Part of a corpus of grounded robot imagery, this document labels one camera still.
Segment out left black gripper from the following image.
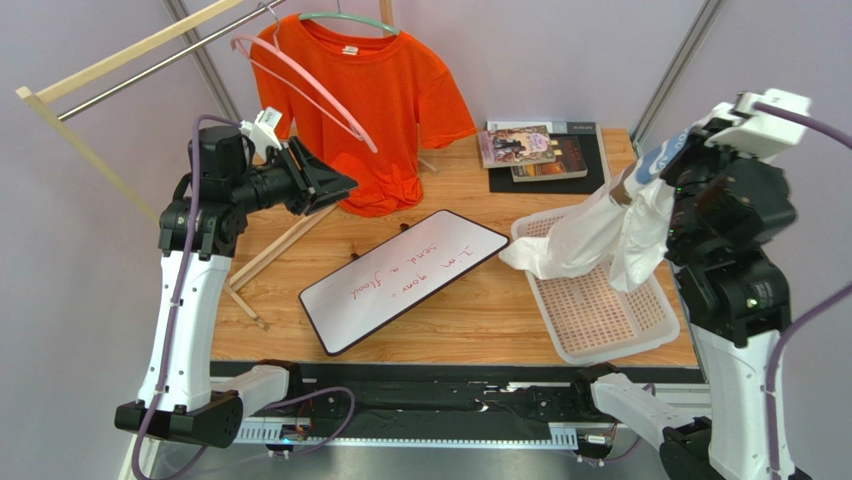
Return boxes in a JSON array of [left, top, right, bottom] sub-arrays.
[[230, 136, 359, 217]]

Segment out white printed t shirt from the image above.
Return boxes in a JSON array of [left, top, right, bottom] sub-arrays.
[[499, 128, 690, 293]]

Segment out orange t shirt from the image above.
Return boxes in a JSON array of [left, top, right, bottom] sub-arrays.
[[250, 15, 477, 217]]

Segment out pink clothes hanger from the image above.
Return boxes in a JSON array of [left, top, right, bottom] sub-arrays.
[[230, 1, 379, 154]]

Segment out green clothes hanger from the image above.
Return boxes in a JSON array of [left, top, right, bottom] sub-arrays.
[[298, 0, 400, 36]]

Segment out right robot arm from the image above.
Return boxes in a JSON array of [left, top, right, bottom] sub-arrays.
[[576, 119, 804, 479]]

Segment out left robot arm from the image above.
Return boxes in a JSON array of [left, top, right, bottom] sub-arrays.
[[114, 125, 356, 448]]

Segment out whiteboard with red writing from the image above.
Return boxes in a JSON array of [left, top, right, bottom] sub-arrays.
[[299, 210, 510, 357]]

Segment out dark red cover book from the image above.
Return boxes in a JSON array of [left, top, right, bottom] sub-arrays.
[[511, 135, 588, 183]]

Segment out pink cover book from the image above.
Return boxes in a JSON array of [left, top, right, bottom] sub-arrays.
[[476, 125, 556, 169]]

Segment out white plastic basket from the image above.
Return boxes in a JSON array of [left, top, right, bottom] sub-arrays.
[[510, 202, 682, 366]]

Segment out large black book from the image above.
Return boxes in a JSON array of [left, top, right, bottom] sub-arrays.
[[485, 120, 610, 194]]

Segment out wooden clothes rack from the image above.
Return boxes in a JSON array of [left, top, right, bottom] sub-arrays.
[[14, 0, 441, 332]]

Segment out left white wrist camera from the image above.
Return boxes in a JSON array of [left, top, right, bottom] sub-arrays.
[[239, 107, 283, 162]]

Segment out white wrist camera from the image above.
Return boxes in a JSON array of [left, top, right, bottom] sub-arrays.
[[239, 107, 283, 162], [693, 88, 812, 161]]

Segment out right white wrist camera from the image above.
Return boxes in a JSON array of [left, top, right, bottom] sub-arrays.
[[693, 88, 812, 161]]

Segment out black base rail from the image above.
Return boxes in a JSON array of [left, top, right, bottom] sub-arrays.
[[234, 363, 711, 464]]

